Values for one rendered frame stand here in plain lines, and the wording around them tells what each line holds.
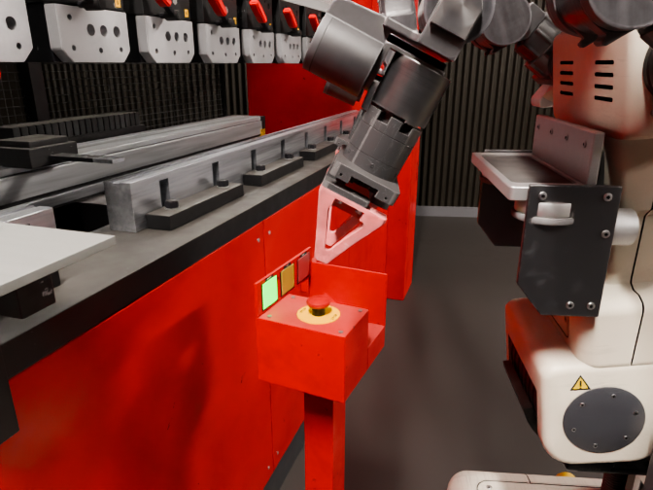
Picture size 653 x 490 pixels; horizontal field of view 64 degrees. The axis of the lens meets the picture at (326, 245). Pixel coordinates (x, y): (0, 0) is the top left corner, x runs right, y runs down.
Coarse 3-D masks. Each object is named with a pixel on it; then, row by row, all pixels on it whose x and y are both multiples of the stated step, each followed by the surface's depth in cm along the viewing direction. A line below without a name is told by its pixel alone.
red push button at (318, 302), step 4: (312, 296) 86; (316, 296) 86; (320, 296) 86; (324, 296) 86; (308, 300) 85; (312, 300) 85; (316, 300) 85; (320, 300) 85; (324, 300) 85; (328, 300) 85; (308, 304) 85; (312, 304) 84; (316, 304) 84; (320, 304) 84; (324, 304) 84; (328, 304) 85; (312, 308) 86; (316, 308) 84; (320, 308) 84; (324, 308) 86; (312, 312) 86; (316, 312) 85; (320, 312) 85; (324, 312) 86; (320, 316) 86
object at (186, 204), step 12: (204, 192) 115; (216, 192) 115; (228, 192) 118; (240, 192) 123; (180, 204) 105; (192, 204) 105; (204, 204) 108; (216, 204) 113; (156, 216) 98; (168, 216) 97; (180, 216) 100; (192, 216) 105; (156, 228) 99; (168, 228) 98
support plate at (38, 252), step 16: (0, 224) 59; (16, 224) 59; (0, 240) 54; (16, 240) 54; (32, 240) 54; (48, 240) 54; (64, 240) 54; (80, 240) 54; (96, 240) 54; (112, 240) 55; (0, 256) 49; (16, 256) 49; (32, 256) 49; (48, 256) 49; (64, 256) 49; (80, 256) 51; (0, 272) 46; (16, 272) 46; (32, 272) 46; (48, 272) 47; (0, 288) 43; (16, 288) 44
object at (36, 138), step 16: (0, 144) 100; (16, 144) 99; (32, 144) 99; (48, 144) 102; (64, 144) 105; (0, 160) 100; (16, 160) 99; (32, 160) 98; (48, 160) 101; (64, 160) 105; (80, 160) 99; (96, 160) 98; (112, 160) 97
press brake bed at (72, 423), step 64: (256, 256) 120; (384, 256) 264; (128, 320) 79; (192, 320) 96; (64, 384) 68; (128, 384) 81; (192, 384) 99; (256, 384) 127; (0, 448) 60; (64, 448) 69; (128, 448) 82; (192, 448) 101; (256, 448) 131
